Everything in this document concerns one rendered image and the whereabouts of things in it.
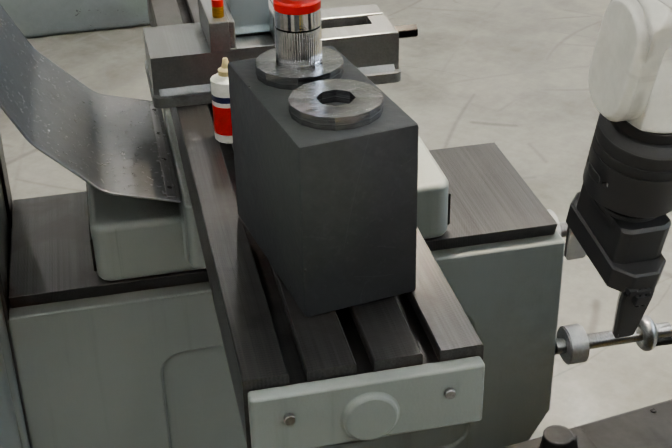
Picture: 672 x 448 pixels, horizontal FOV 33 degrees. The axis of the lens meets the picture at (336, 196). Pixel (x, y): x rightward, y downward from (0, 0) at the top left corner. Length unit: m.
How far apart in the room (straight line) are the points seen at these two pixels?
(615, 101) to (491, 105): 2.84
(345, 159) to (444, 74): 2.98
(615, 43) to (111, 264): 0.83
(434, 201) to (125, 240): 0.42
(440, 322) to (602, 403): 1.43
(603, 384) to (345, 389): 1.57
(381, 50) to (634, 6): 0.73
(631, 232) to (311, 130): 0.30
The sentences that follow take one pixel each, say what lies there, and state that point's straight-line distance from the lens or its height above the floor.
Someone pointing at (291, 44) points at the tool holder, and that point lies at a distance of 1.14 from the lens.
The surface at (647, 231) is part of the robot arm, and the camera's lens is 1.05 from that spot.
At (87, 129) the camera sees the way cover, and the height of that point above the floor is 0.89.
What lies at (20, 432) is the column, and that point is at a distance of 1.67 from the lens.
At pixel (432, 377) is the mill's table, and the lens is 1.07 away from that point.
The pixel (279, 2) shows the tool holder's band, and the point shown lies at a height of 1.20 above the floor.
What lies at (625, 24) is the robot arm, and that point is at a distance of 0.93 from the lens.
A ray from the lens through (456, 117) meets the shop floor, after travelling 3.70.
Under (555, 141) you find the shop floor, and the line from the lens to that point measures 3.57.
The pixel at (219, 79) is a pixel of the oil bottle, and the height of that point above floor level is 1.01.
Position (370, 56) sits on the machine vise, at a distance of 1.61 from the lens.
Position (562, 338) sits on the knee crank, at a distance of 1.80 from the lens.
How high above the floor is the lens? 1.57
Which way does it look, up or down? 29 degrees down
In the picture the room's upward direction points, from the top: 1 degrees counter-clockwise
